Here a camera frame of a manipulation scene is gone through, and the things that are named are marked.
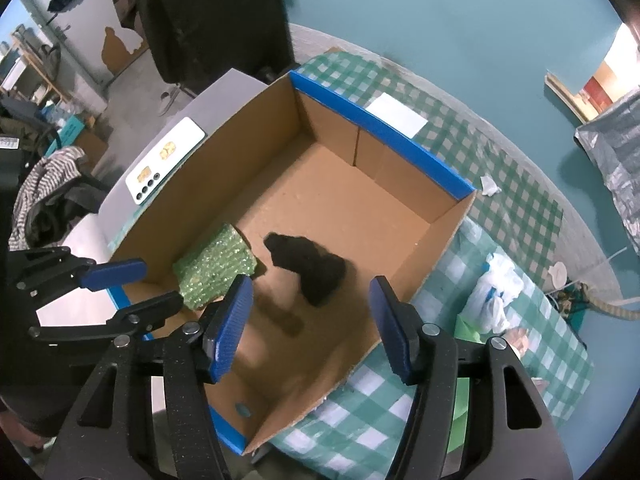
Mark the crumpled white tissue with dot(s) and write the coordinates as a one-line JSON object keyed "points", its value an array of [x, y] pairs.
{"points": [[490, 186]]}

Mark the black sock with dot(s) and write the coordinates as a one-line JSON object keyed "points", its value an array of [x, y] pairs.
{"points": [[315, 275]]}

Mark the green bubble wrap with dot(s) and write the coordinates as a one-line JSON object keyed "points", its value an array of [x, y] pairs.
{"points": [[215, 265]]}

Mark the white rectangular device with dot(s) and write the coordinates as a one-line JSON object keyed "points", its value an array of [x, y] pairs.
{"points": [[165, 160]]}

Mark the light green checked tablecloth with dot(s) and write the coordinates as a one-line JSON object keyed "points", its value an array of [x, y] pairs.
{"points": [[380, 420]]}

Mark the white paper sheet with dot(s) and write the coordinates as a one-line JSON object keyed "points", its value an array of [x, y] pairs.
{"points": [[395, 112]]}

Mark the dark jacket pile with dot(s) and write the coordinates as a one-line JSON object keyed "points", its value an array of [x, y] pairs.
{"points": [[65, 212]]}

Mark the silver tarp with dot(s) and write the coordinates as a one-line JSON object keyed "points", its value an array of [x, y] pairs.
{"points": [[620, 160]]}

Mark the cardboard box with blue tape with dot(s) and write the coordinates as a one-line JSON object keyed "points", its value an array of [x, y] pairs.
{"points": [[340, 200]]}

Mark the teal box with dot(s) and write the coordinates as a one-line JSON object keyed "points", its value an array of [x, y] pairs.
{"points": [[65, 132]]}

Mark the small brown carton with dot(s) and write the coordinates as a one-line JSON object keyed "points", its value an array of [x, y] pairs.
{"points": [[92, 147]]}

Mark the wooden board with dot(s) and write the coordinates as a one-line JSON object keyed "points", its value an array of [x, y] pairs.
{"points": [[565, 95]]}

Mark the wooden shelf rack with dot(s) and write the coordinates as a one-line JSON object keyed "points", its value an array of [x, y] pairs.
{"points": [[35, 67]]}

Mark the thin white stick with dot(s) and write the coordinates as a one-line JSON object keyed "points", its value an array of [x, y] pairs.
{"points": [[600, 261]]}

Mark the grey white appliance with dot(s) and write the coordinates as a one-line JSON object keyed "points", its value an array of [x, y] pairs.
{"points": [[220, 102]]}

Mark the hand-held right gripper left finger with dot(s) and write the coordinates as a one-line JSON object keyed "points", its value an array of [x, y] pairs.
{"points": [[231, 325]]}

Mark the black coat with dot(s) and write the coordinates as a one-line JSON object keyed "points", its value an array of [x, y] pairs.
{"points": [[210, 20]]}

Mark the light green cloth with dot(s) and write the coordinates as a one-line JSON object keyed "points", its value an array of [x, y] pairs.
{"points": [[465, 334]]}

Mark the striped knit cloth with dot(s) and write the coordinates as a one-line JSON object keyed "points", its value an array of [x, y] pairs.
{"points": [[45, 180]]}

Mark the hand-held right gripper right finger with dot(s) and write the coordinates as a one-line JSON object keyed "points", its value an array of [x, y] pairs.
{"points": [[392, 330]]}

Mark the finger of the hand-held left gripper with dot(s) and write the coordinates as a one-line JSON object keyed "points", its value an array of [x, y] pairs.
{"points": [[115, 274], [145, 314]]}

